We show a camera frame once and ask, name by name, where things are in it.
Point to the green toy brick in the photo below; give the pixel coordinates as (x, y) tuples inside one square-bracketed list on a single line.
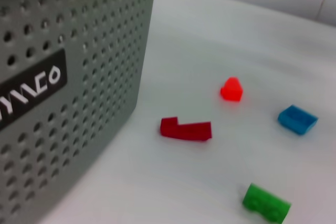
[(265, 204)]

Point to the dark red long block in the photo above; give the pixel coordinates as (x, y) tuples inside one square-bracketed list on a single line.
[(183, 130)]

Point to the orange red pointed block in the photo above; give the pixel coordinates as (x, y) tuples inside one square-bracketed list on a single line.
[(232, 90)]

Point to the grey perforated storage bin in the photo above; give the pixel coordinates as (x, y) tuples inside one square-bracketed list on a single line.
[(78, 37)]

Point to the blue square flat block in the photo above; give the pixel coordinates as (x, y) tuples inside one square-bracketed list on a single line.
[(296, 120)]

